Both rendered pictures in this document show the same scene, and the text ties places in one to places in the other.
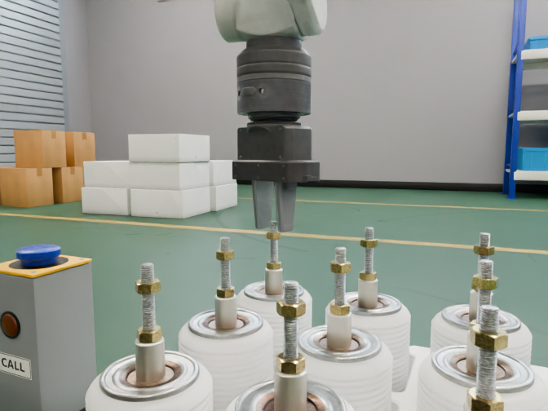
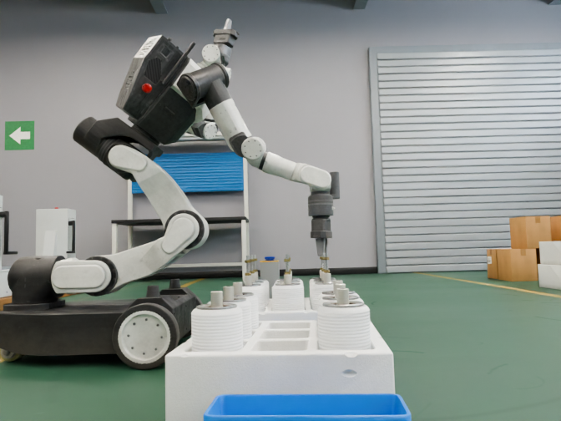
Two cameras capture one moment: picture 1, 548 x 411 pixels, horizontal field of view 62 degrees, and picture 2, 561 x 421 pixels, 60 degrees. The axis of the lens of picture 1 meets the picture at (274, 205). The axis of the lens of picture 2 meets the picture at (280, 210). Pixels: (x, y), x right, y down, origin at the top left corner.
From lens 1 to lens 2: 1.54 m
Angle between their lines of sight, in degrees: 68
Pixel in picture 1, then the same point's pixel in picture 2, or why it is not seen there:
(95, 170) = (546, 248)
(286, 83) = (311, 206)
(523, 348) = (319, 289)
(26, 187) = (510, 265)
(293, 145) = (314, 225)
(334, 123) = not seen: outside the picture
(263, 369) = not seen: hidden behind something
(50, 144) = (534, 228)
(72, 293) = (270, 268)
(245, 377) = not seen: hidden behind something
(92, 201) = (544, 276)
